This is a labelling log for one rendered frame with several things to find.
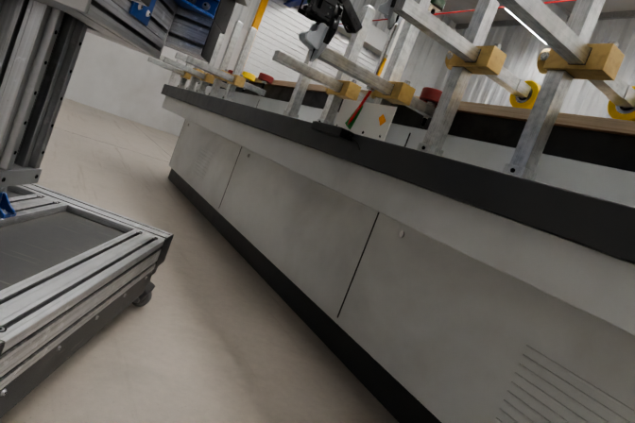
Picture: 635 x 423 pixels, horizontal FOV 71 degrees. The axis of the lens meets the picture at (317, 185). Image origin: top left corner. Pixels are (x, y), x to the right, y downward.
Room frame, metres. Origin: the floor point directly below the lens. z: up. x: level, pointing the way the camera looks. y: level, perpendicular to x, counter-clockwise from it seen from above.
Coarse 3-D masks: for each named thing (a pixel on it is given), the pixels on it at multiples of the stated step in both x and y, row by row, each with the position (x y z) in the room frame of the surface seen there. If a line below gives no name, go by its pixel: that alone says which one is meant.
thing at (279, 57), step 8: (280, 56) 1.32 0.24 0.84; (288, 56) 1.34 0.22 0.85; (288, 64) 1.34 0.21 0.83; (296, 64) 1.36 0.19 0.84; (304, 64) 1.37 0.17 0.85; (304, 72) 1.38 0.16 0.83; (312, 72) 1.39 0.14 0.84; (320, 72) 1.40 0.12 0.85; (320, 80) 1.41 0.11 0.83; (328, 80) 1.42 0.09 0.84; (336, 80) 1.44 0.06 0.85; (336, 88) 1.45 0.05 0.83; (360, 96) 1.50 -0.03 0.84
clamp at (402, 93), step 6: (396, 84) 1.24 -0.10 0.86; (402, 84) 1.22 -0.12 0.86; (396, 90) 1.23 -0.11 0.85; (402, 90) 1.22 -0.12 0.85; (408, 90) 1.23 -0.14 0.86; (414, 90) 1.24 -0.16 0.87; (372, 96) 1.33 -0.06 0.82; (378, 96) 1.29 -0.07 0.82; (384, 96) 1.27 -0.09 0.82; (390, 96) 1.24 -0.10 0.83; (396, 96) 1.22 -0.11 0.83; (402, 96) 1.23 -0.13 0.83; (408, 96) 1.24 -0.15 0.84; (390, 102) 1.30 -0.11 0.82; (396, 102) 1.26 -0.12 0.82; (402, 102) 1.23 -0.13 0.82; (408, 102) 1.24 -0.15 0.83
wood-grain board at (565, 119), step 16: (256, 80) 2.59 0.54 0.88; (416, 96) 1.48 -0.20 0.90; (480, 112) 1.25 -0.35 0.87; (496, 112) 1.21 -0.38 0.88; (512, 112) 1.17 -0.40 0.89; (528, 112) 1.13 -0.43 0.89; (560, 112) 1.06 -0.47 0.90; (592, 128) 0.99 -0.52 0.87; (608, 128) 0.97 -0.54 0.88; (624, 128) 0.94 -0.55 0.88
